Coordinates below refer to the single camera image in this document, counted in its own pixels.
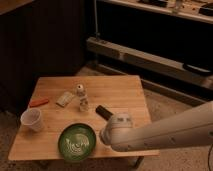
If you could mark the wooden table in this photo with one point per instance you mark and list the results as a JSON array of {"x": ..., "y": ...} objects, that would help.
[{"x": 119, "y": 94}]

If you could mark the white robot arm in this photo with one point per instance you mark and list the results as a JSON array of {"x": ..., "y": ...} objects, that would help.
[{"x": 193, "y": 127}]

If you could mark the black cylindrical object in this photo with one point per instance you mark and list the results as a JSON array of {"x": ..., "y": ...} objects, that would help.
[{"x": 103, "y": 112}]

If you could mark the metal shelf rack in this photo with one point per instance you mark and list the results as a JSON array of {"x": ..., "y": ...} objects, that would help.
[{"x": 156, "y": 44}]

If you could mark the green ceramic bowl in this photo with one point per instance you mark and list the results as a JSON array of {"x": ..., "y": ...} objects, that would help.
[{"x": 76, "y": 142}]

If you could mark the clear plastic bottle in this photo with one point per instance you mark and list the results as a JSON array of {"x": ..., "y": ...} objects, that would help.
[{"x": 83, "y": 99}]

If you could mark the white plastic cup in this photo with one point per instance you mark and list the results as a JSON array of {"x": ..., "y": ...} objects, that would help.
[{"x": 32, "y": 118}]

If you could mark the black object on shelf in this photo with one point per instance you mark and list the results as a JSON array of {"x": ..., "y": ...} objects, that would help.
[{"x": 197, "y": 71}]

